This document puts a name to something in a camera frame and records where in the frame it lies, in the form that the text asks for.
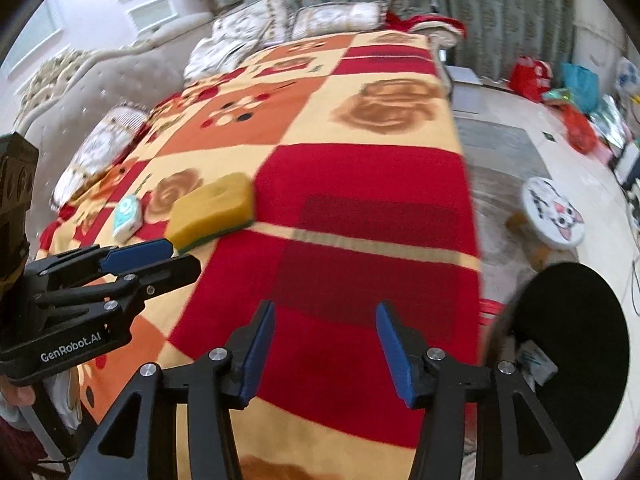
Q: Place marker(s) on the yellow green sponge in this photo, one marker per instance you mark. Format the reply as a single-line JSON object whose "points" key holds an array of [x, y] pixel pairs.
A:
{"points": [[210, 207]]}

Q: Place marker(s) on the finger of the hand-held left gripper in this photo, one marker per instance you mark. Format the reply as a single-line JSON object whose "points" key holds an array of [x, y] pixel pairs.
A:
{"points": [[135, 256], [165, 271]]}

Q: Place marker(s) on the white folded quilt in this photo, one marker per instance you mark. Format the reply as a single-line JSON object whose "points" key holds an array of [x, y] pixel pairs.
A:
{"points": [[220, 57]]}

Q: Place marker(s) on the red paper bag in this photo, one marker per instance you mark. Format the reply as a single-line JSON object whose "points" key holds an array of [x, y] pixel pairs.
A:
{"points": [[529, 80]]}

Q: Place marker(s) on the grey tufted headboard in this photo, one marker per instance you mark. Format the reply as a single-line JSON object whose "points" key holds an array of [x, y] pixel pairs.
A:
{"points": [[70, 90]]}

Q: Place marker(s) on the silver foil bags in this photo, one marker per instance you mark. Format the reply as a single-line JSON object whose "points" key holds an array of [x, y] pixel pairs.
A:
{"points": [[607, 120]]}

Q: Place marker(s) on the cat print round stool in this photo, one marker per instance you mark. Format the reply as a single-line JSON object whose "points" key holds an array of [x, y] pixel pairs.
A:
{"points": [[550, 210]]}

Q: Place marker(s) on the white box beside bed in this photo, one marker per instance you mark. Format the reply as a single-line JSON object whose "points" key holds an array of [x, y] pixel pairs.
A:
{"points": [[464, 90]]}

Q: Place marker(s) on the black round trash bin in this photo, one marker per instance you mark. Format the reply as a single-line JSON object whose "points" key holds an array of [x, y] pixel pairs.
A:
{"points": [[585, 310]]}

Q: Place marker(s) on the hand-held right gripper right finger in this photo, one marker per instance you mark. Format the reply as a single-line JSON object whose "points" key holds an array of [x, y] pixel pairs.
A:
{"points": [[395, 360]]}

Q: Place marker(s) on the teal white tissue pack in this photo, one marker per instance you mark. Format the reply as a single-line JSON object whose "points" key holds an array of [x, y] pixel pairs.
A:
{"points": [[126, 217]]}

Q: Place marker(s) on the blue plastic bag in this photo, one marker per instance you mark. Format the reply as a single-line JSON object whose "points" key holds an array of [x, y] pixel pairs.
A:
{"points": [[579, 85]]}

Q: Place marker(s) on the red plastic bag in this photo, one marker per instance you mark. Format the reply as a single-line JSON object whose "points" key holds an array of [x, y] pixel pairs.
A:
{"points": [[579, 130]]}

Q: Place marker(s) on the square embroidered pillow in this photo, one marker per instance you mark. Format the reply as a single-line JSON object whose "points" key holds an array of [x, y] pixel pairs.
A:
{"points": [[250, 20]]}

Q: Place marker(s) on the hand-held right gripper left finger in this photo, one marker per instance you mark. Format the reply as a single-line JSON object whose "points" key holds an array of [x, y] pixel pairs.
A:
{"points": [[257, 355]]}

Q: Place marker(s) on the red orange printed blanket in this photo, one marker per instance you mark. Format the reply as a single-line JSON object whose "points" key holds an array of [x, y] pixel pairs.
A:
{"points": [[350, 185]]}

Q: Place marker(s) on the person's left hand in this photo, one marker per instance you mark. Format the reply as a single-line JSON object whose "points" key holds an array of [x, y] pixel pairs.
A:
{"points": [[17, 395]]}

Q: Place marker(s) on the white embroidered bolster pillow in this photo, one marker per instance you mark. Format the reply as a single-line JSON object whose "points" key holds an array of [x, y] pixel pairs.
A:
{"points": [[340, 20], [97, 152]]}

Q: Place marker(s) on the white printed bag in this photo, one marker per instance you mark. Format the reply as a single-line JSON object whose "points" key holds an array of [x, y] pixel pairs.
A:
{"points": [[627, 77]]}

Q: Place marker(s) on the red cloth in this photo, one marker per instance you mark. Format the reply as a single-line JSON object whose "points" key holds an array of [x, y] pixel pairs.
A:
{"points": [[430, 27]]}

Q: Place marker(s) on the green shiny wrapper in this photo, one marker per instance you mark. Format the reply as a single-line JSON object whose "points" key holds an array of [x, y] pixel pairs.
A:
{"points": [[557, 97]]}

